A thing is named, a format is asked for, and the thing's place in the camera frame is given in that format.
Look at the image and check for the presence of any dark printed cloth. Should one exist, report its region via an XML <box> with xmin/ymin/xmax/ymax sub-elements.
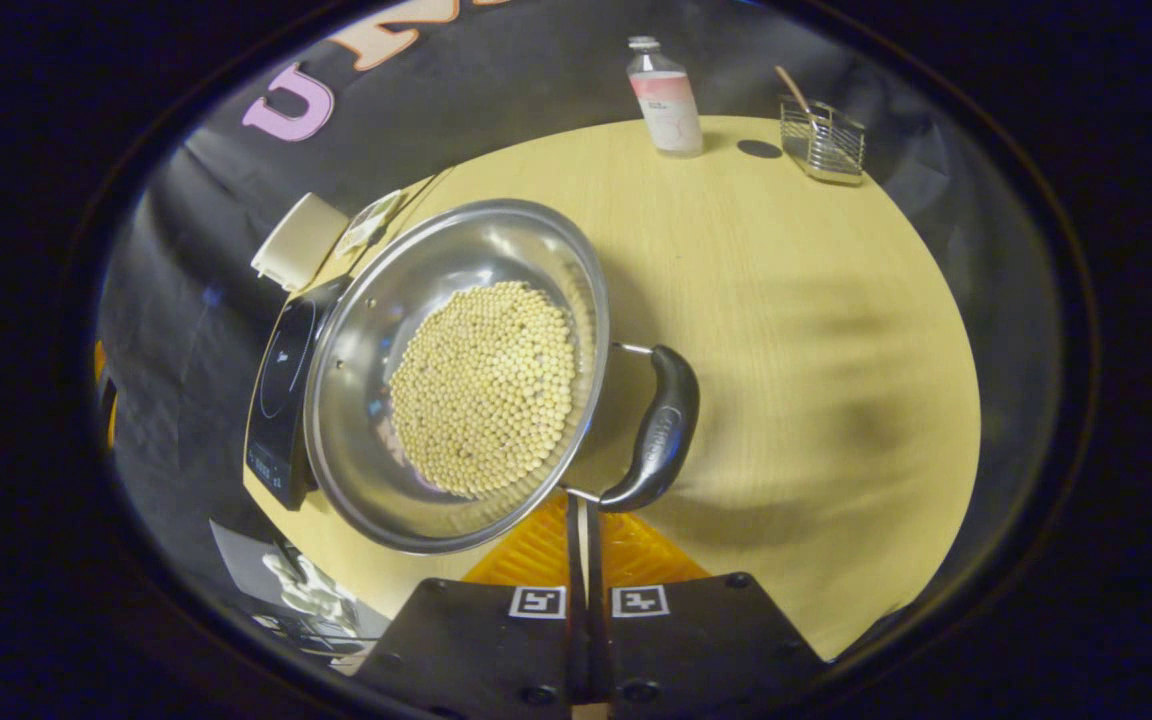
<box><xmin>208</xmin><ymin>518</ymin><xmax>392</xmax><ymax>673</ymax></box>

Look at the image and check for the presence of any clear bottle with pink label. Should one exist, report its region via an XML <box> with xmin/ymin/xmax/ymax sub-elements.
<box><xmin>626</xmin><ymin>36</ymin><xmax>705</xmax><ymax>159</ymax></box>

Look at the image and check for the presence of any wooden stick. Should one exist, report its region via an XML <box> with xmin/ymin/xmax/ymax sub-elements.
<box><xmin>774</xmin><ymin>65</ymin><xmax>819</xmax><ymax>126</ymax></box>

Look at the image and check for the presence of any black induction cooktop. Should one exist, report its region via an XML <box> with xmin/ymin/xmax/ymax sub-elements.
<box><xmin>243</xmin><ymin>275</ymin><xmax>355</xmax><ymax>511</ymax></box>

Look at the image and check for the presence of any white toaster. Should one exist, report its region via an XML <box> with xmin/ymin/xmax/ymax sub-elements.
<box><xmin>250</xmin><ymin>192</ymin><xmax>350</xmax><ymax>293</ymax></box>

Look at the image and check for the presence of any stainless steel pot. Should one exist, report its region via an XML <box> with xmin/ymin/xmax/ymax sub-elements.
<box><xmin>303</xmin><ymin>198</ymin><xmax>702</xmax><ymax>556</ymax></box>

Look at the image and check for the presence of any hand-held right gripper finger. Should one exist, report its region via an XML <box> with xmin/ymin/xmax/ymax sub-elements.
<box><xmin>586</xmin><ymin>497</ymin><xmax>829</xmax><ymax>720</ymax></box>
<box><xmin>354</xmin><ymin>493</ymin><xmax>592</xmax><ymax>720</ymax></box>

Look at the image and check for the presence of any pile of yellow soybeans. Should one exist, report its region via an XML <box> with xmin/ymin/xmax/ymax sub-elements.
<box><xmin>388</xmin><ymin>280</ymin><xmax>579</xmax><ymax>499</ymax></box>

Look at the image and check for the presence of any metal wire utensil holder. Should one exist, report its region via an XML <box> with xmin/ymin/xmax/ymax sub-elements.
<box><xmin>779</xmin><ymin>93</ymin><xmax>867</xmax><ymax>187</ymax></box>

